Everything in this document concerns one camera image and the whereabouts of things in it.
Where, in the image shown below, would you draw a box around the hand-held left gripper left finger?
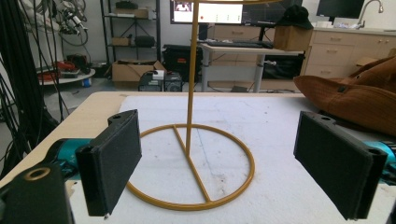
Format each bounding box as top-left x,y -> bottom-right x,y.
75,108 -> 143,217

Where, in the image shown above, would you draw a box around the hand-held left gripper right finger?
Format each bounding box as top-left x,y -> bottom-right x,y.
292,110 -> 389,221

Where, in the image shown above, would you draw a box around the brown cloth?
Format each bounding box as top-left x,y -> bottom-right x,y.
292,55 -> 396,137

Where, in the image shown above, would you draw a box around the white mat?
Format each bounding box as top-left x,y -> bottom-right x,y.
66,94 -> 396,224

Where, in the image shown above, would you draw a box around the round white table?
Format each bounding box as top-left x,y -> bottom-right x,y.
37,67 -> 96,87

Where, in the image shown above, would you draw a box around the cardboard box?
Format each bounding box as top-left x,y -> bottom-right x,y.
111,60 -> 167,83

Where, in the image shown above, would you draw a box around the small black device box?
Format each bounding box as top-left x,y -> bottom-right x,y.
163,72 -> 184,92

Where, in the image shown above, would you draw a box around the yellow metal stand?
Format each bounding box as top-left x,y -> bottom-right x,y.
125,0 -> 283,212

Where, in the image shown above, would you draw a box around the wooden drawer cabinet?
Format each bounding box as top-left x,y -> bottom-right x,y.
304,27 -> 396,78

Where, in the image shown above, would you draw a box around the black equipment case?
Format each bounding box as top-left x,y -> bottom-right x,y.
162,44 -> 204,82

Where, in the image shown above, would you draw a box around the wooden box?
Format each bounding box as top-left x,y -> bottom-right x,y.
273,25 -> 314,52

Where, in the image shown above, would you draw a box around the black metal shelf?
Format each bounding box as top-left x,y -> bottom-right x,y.
100,0 -> 163,66

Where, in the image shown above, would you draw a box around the white standing desk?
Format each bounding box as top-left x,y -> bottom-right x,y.
199,42 -> 305,93

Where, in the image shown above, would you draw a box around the black cap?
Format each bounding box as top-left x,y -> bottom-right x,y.
276,4 -> 314,31

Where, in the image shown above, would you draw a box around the dark computer monitor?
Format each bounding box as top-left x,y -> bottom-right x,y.
316,0 -> 365,22

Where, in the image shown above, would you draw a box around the black keyboard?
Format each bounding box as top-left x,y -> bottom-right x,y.
205,40 -> 275,49

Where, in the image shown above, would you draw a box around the metal faucet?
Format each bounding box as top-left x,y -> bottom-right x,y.
357,0 -> 385,30

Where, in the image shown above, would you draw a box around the bundle of black cables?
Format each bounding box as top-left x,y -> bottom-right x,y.
0,0 -> 64,180

